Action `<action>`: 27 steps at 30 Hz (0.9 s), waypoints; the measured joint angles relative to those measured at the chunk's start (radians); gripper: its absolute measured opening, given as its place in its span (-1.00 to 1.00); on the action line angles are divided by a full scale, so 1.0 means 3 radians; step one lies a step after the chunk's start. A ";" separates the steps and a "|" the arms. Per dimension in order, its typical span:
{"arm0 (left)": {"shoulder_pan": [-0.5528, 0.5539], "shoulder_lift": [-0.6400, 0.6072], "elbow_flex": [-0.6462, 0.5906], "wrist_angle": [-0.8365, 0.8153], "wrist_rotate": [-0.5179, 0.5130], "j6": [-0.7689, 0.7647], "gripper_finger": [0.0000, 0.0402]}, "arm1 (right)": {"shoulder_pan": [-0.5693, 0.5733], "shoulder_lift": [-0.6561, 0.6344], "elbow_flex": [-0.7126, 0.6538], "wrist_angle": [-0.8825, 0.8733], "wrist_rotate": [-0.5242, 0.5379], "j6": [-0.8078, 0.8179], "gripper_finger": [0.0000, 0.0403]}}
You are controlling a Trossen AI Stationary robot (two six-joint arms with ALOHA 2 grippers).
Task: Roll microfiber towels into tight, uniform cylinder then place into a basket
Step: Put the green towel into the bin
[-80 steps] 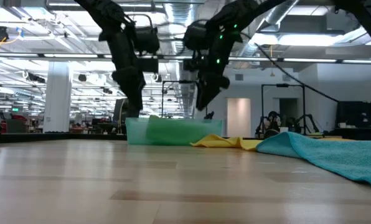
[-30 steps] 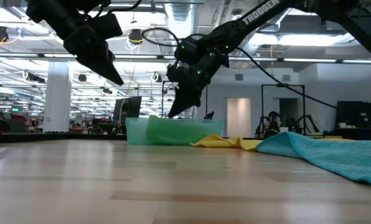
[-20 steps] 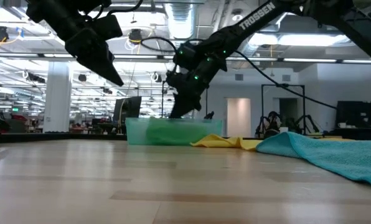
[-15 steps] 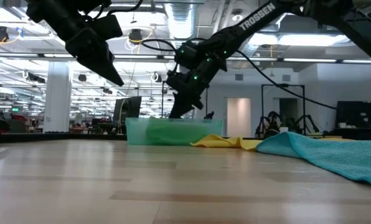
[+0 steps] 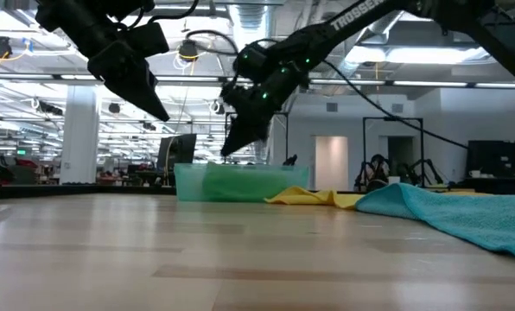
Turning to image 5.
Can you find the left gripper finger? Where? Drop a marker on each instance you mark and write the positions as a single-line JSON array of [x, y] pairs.
[[128, 78]]

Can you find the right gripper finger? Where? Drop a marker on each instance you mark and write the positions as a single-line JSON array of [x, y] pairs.
[[244, 136]]

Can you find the green microfiber towel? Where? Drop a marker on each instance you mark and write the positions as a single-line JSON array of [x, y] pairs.
[[240, 183]]

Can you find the neighbouring station robot arm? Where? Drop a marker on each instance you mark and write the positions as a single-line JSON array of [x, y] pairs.
[[414, 170], [290, 160]]

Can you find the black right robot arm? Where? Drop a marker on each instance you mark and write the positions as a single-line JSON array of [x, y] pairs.
[[357, 17]]

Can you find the teal translucent plastic basket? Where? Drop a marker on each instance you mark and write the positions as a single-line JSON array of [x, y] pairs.
[[188, 181]]

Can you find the yellow microfiber towel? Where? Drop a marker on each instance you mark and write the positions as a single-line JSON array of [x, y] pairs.
[[309, 196]]

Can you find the blue microfiber towel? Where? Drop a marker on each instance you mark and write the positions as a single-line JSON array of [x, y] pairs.
[[469, 216]]

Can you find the dark standing monitor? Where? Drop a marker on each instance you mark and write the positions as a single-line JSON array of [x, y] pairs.
[[177, 151]]

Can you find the white building column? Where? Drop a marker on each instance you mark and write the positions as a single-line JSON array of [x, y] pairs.
[[79, 138]]

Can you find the ceiling light strip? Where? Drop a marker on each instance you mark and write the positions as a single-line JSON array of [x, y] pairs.
[[430, 83], [348, 82]]

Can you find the person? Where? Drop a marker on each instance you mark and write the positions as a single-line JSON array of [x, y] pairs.
[[376, 170]]

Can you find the white mug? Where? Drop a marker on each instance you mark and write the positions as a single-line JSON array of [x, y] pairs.
[[474, 173]]

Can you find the black desk monitor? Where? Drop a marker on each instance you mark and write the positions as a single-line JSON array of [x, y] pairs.
[[497, 157]]

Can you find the black desk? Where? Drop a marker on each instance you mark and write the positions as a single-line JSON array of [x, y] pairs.
[[495, 185]]

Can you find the black aluminium table frame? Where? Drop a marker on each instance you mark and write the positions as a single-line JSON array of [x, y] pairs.
[[67, 190]]

